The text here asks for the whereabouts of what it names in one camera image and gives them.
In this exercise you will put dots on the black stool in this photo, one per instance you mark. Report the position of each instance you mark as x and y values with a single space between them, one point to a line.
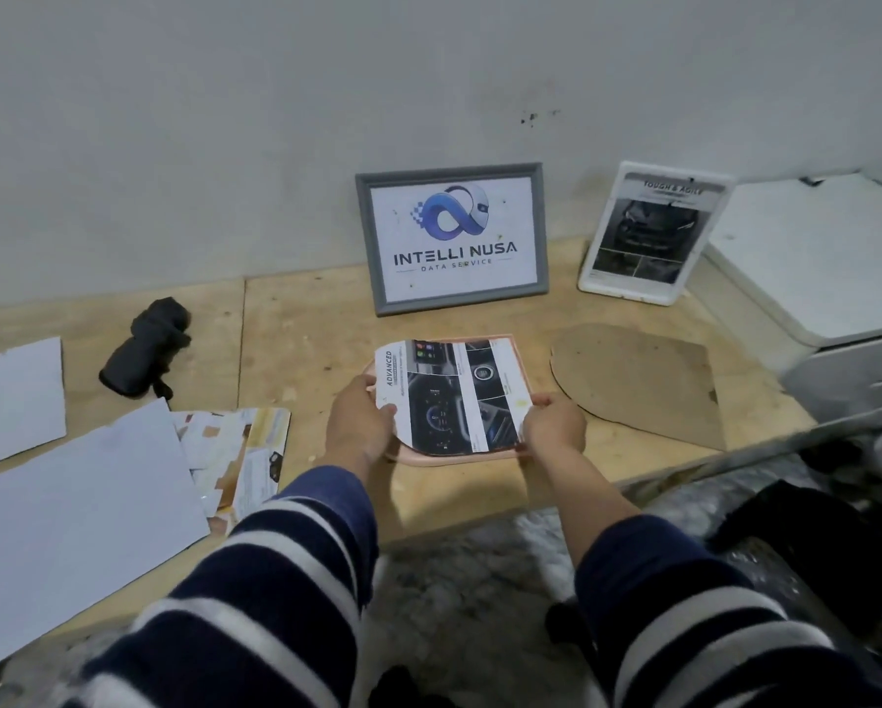
570 634

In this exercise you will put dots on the brown arched backing board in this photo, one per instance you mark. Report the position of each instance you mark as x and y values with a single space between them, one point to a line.
640 383

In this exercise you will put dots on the person's left forearm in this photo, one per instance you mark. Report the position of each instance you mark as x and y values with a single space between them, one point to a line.
264 597

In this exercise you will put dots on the black bag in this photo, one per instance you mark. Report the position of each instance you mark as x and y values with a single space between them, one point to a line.
817 553

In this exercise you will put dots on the person's black shoe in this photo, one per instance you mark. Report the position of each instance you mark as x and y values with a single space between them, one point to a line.
400 689

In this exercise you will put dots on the cut brochure pages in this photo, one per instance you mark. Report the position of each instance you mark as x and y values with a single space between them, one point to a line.
249 457

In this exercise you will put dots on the person's right hand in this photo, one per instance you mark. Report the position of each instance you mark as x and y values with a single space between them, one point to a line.
555 427

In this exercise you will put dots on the large white paper sheet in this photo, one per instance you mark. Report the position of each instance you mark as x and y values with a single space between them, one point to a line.
65 530

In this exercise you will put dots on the white cabinet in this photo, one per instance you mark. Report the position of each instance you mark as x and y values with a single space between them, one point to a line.
817 272

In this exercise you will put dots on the black cleaning cloth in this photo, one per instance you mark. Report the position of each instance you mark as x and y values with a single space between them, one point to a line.
142 353

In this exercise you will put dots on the white cut paper sheet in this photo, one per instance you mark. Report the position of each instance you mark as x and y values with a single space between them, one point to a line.
13 405

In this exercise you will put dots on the person's left hand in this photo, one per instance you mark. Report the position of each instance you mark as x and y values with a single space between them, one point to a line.
356 427

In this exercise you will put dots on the pink arched photo frame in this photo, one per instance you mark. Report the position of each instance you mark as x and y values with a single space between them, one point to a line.
441 460

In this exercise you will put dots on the double-sided arched brochure picture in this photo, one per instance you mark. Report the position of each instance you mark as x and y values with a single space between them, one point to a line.
456 398

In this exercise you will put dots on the grey rectangular photo frame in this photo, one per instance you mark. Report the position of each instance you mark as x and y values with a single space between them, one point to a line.
363 243

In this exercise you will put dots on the white rectangular photo frame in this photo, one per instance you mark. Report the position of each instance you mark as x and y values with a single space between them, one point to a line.
633 293

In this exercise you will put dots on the person's right forearm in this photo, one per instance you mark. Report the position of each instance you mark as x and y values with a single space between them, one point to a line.
677 619

